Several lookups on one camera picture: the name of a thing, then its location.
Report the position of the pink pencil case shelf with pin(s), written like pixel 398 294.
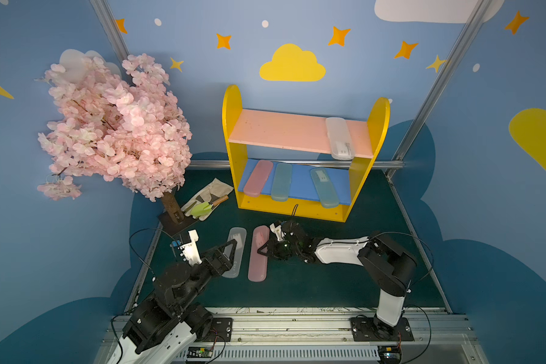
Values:
pixel 260 171
pixel 257 271

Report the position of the yellow shelf unit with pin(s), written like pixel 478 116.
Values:
pixel 244 127

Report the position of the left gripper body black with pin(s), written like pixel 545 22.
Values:
pixel 214 258

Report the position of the pink blossom tree crown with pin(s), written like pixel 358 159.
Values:
pixel 133 131

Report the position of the green garden trowel wooden handle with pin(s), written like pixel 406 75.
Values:
pixel 206 208

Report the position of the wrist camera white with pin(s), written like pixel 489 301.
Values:
pixel 186 248
pixel 276 229

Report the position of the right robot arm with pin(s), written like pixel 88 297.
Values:
pixel 388 263

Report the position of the green pencil case lower shelf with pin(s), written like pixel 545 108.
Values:
pixel 281 185

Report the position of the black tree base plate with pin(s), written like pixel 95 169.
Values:
pixel 174 228

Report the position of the teal pencil case with label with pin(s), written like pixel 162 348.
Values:
pixel 324 188

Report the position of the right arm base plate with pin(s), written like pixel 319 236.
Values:
pixel 368 329

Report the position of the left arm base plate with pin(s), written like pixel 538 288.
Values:
pixel 217 328

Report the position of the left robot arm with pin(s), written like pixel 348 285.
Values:
pixel 170 319

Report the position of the clear white pencil case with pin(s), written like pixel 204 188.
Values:
pixel 240 234

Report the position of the white pencil case with label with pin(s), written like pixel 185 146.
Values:
pixel 340 141

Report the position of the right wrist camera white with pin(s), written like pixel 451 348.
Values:
pixel 276 229

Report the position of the white work glove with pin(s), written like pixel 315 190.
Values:
pixel 209 193

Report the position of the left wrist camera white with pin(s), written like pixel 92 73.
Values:
pixel 186 248

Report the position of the brown tree trunk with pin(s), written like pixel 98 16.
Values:
pixel 172 208

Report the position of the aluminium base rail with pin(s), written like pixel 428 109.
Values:
pixel 323 335

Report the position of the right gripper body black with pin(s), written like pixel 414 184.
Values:
pixel 273 248

